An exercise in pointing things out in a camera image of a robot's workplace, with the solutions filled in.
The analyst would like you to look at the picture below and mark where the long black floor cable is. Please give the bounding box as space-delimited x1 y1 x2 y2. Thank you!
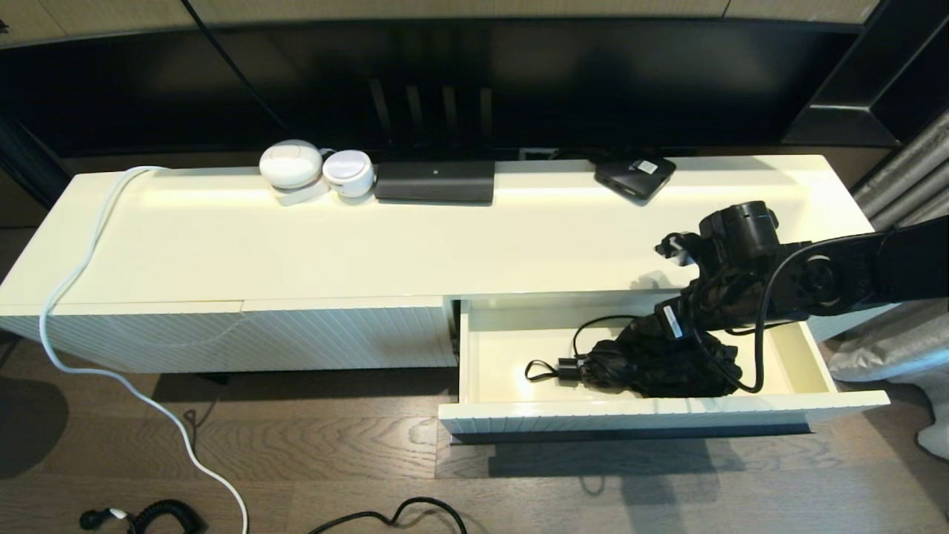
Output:
308 497 468 534

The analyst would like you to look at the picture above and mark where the white TV cabinet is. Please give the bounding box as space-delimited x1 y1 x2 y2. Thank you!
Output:
0 154 916 374

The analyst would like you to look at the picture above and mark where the white fluted drawer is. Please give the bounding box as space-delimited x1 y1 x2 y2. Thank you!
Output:
437 291 890 442

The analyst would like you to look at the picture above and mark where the black coiled cable with plug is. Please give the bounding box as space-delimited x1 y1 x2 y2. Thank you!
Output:
79 500 207 534

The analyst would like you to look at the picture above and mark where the white power cable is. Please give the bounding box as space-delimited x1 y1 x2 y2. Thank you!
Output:
39 166 249 534

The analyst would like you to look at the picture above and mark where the black router with antennas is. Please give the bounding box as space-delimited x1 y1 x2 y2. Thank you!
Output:
369 78 496 205

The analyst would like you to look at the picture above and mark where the white flat device base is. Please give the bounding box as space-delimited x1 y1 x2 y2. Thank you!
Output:
273 182 331 207

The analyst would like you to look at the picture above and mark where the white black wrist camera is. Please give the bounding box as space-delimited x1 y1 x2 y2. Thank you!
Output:
655 231 704 268

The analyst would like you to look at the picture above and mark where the large white dome device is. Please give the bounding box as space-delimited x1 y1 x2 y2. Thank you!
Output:
259 139 325 191

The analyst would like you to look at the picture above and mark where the grey curtain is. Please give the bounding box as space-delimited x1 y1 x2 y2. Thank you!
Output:
824 104 949 461

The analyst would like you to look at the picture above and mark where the thin black hanging cable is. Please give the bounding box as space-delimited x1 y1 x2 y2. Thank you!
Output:
182 0 294 134

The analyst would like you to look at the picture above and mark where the black umbrella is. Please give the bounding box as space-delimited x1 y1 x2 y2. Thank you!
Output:
525 315 744 399

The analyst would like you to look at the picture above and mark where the black shelf unit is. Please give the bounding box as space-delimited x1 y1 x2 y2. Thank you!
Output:
778 0 949 147
0 115 75 212

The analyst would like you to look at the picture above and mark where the black box with white label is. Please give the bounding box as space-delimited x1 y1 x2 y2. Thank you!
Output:
594 154 677 206

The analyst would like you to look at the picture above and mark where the small white round device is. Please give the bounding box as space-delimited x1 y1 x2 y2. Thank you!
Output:
323 150 376 198

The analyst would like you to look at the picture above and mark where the black television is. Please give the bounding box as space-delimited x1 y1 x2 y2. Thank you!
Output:
0 19 870 160

